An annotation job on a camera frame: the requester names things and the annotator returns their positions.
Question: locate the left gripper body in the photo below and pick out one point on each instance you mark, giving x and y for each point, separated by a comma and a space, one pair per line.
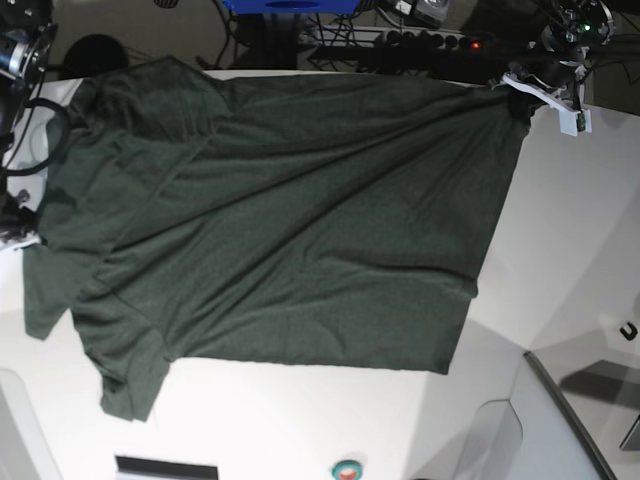
550, 69

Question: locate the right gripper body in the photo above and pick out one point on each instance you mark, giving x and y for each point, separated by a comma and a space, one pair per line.
18, 222

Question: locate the dark green t-shirt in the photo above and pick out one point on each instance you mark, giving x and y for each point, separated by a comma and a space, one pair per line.
328, 219

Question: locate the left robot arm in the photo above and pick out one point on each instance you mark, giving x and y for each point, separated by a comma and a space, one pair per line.
580, 23

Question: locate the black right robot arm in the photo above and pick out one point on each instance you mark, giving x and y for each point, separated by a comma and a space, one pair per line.
27, 34

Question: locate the black power strip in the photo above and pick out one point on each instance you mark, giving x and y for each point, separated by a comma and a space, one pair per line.
437, 40

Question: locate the small black hook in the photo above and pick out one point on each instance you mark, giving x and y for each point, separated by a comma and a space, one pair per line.
629, 331

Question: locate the blue box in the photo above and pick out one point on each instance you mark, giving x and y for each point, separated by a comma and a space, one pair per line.
291, 6

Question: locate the red green emergency button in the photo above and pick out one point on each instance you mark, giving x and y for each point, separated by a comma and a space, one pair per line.
347, 470

